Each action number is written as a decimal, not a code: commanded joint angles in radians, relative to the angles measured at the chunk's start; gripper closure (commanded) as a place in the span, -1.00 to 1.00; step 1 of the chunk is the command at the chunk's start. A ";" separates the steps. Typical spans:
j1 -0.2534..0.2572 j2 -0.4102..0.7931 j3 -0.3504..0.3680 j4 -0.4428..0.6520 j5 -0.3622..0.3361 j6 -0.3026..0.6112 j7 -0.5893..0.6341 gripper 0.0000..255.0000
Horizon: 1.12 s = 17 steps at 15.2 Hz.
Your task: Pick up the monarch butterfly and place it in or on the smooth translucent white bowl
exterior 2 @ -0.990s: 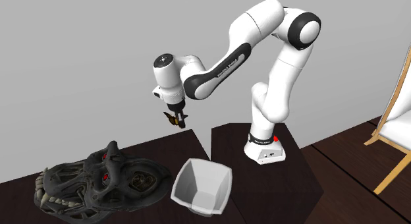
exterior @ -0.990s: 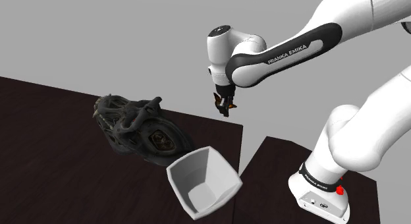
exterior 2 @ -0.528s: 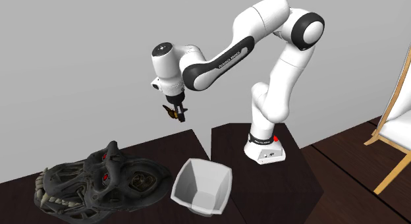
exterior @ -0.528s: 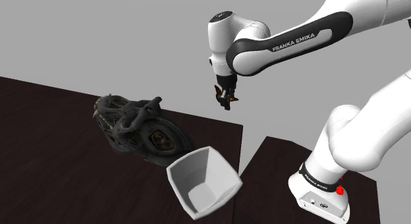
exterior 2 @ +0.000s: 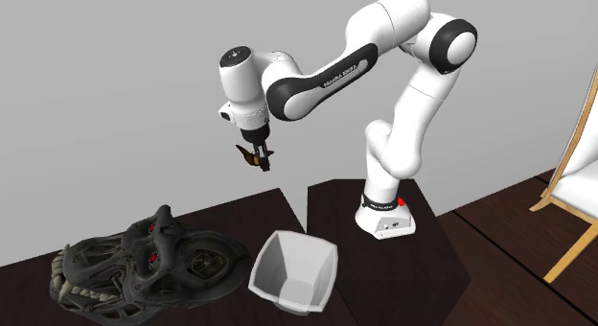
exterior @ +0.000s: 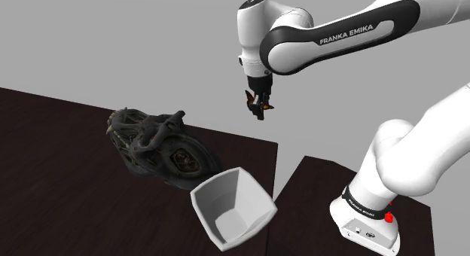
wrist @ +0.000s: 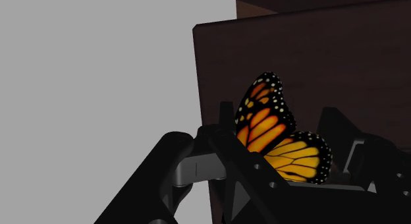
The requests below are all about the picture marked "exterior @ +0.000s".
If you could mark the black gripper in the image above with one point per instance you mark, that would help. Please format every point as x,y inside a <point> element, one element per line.
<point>260,84</point>

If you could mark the small orange brown object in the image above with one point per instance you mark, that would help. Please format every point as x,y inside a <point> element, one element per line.
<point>249,96</point>

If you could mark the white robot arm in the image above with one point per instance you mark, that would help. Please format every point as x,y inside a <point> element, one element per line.
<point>404,156</point>

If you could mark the dark wooden robot stand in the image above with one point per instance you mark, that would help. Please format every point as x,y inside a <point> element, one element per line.
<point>312,196</point>

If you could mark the white square bowl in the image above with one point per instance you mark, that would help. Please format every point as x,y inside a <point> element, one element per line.
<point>235,207</point>

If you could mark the dark wooden table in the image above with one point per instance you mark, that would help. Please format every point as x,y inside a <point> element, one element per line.
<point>62,181</point>

